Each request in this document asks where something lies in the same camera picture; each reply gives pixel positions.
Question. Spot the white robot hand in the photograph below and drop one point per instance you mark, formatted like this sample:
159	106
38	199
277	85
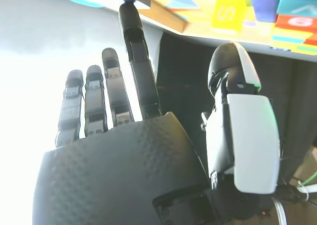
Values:
111	175

